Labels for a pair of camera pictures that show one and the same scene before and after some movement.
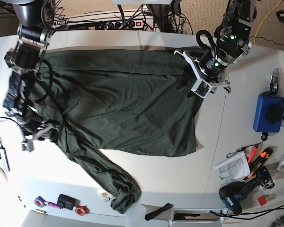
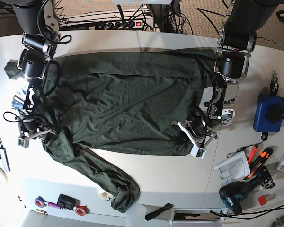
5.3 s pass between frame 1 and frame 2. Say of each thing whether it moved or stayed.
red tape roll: stayed
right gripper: moved
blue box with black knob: stayed
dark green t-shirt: stayed
